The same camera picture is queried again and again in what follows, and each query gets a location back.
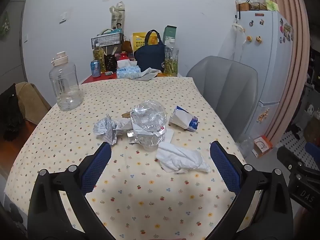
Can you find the white fridge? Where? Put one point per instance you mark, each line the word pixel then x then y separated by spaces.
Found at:
pixel 265 75

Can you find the yellow pouch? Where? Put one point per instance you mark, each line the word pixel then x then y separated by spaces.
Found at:
pixel 138 41

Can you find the orange white box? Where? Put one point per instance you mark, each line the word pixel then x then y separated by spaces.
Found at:
pixel 262 146

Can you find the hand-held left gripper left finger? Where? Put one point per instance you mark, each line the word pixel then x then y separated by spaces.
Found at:
pixel 98 165

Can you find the white paper bag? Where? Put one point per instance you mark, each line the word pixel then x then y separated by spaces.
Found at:
pixel 117 17

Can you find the blue white tissue pack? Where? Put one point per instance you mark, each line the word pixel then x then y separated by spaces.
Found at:
pixel 127 71

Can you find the floral tablecloth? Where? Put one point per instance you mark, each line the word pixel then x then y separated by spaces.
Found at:
pixel 75 120

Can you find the white blue carton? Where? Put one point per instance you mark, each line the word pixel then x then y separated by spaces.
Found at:
pixel 183 118

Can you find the teal item in basket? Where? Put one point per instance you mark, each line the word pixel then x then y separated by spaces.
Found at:
pixel 113 30

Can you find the red bottle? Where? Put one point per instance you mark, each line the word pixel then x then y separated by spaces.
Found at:
pixel 123 56

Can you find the grey door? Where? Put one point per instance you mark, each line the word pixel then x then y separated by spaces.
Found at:
pixel 15 47

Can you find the paper receipt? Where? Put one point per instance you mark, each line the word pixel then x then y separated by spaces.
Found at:
pixel 107 130

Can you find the green wall hanging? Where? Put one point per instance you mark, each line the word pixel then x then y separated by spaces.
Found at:
pixel 5 26

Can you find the black garment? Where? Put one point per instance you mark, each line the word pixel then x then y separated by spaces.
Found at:
pixel 11 112

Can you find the fridge magnets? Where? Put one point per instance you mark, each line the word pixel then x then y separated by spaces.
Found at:
pixel 287 31

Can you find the navy lunch bag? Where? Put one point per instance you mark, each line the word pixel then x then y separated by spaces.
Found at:
pixel 150 56

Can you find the brown plush toy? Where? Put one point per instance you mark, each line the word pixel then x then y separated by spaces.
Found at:
pixel 126 46

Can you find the white light switch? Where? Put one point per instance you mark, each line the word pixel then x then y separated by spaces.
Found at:
pixel 63 17

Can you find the wicker basket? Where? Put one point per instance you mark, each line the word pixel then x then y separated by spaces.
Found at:
pixel 243 5

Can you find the large tea bottle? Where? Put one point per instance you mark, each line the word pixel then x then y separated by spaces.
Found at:
pixel 171 61

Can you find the crushed clear plastic bottle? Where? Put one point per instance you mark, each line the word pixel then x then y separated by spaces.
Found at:
pixel 148 120

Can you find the large clear water jug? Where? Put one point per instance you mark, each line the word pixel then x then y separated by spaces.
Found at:
pixel 65 85

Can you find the green box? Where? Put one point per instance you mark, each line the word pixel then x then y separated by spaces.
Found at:
pixel 170 32

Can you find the white tote bag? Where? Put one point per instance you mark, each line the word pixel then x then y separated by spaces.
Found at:
pixel 237 37

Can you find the pink curtain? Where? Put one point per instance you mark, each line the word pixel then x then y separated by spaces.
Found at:
pixel 292 62

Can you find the grey chair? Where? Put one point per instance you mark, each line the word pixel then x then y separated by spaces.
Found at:
pixel 225 87

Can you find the brown jacket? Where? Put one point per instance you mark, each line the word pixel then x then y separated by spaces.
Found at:
pixel 30 100

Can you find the blue soda can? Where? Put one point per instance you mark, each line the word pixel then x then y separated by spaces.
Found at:
pixel 95 69

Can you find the white tissue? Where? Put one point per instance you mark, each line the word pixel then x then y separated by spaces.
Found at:
pixel 182 157

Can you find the small tea bottle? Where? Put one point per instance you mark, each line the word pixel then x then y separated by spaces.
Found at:
pixel 98 56

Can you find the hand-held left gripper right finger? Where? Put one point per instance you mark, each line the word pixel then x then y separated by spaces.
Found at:
pixel 225 166

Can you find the black pen holder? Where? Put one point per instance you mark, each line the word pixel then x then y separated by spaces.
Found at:
pixel 110 62

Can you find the small silver foil packet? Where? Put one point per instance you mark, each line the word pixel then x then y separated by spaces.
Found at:
pixel 130 137

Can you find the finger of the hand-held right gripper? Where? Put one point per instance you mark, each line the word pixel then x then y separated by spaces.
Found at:
pixel 287 156
pixel 313 152

